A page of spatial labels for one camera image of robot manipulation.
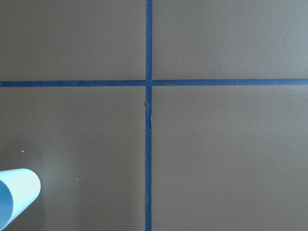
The light blue cup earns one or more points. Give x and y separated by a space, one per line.
18 189

